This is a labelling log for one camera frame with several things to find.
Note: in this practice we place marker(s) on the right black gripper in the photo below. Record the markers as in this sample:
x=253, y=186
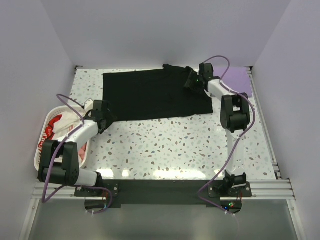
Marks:
x=193, y=76

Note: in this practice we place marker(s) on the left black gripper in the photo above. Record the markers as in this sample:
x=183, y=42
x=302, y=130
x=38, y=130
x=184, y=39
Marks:
x=111, y=119

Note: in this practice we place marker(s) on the black t shirt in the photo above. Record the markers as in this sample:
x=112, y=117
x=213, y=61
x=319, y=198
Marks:
x=153, y=94

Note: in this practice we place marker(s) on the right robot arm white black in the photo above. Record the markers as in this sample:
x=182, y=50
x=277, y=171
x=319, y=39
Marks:
x=235, y=118

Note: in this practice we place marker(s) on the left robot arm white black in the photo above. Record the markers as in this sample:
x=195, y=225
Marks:
x=59, y=161

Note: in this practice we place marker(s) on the folded purple t shirt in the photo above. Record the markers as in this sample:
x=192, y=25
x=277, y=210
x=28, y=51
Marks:
x=236, y=78

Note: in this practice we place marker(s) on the pink garment in basket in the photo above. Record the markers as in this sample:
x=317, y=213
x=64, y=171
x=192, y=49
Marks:
x=82, y=152

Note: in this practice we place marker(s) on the white red printed t shirt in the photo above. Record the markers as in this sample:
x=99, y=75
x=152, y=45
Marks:
x=58, y=126

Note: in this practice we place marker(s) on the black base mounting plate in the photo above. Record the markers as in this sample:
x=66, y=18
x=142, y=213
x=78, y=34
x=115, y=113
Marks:
x=234, y=205

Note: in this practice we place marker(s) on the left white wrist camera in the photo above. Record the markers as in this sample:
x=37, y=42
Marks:
x=88, y=105

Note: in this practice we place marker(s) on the aluminium frame rail right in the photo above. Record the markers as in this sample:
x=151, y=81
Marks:
x=262, y=122

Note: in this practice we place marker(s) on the aluminium frame rail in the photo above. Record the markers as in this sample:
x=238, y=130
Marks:
x=262, y=122
x=169, y=189

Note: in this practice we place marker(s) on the aluminium frame rail front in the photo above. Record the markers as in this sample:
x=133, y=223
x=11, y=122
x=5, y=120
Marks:
x=169, y=189

